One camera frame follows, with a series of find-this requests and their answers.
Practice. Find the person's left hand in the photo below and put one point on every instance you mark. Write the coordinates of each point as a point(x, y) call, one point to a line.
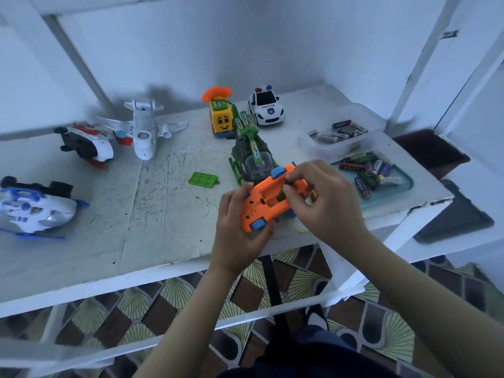
point(236, 244)

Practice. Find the person's right hand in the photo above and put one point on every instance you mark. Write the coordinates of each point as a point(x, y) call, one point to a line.
point(331, 208)

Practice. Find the green orange toy car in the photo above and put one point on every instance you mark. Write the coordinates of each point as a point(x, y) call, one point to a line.
point(264, 200)

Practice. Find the pile of batteries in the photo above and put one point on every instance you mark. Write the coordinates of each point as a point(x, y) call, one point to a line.
point(370, 170)

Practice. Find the green battery cover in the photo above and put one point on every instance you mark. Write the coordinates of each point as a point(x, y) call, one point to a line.
point(203, 179)

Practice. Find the teal container lid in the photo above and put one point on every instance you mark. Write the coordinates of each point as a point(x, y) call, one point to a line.
point(401, 189)

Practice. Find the heap of mixed batteries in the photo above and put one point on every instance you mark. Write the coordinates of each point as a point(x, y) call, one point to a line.
point(338, 131)

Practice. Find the dark green toy helicopter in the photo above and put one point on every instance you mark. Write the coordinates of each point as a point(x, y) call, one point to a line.
point(252, 157)

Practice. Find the clear plastic container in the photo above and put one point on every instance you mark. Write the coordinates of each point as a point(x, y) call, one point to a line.
point(366, 122)

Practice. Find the dark brown storage box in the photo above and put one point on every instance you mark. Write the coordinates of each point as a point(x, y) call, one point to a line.
point(429, 153)

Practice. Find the black white toy car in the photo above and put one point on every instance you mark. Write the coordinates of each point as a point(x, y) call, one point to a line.
point(268, 107)

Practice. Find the grey storage box lid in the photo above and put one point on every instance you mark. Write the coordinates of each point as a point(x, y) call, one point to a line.
point(457, 216)

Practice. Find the yellow orange toy car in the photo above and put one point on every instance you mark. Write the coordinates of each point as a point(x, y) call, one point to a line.
point(222, 118)

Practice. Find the white toy airplane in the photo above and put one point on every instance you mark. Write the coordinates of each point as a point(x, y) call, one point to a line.
point(143, 131)

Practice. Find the red white toy vehicle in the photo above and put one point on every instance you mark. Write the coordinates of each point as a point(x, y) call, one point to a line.
point(86, 144)

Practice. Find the white blue toy vehicle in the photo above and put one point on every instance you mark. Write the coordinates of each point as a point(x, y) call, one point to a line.
point(35, 210)

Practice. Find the person's left forearm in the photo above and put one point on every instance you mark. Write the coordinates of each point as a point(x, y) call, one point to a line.
point(189, 330)

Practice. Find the person's right forearm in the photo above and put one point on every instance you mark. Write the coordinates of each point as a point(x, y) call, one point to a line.
point(429, 311)

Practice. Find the person's dark trousers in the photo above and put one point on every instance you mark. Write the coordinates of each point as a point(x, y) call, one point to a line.
point(315, 358)

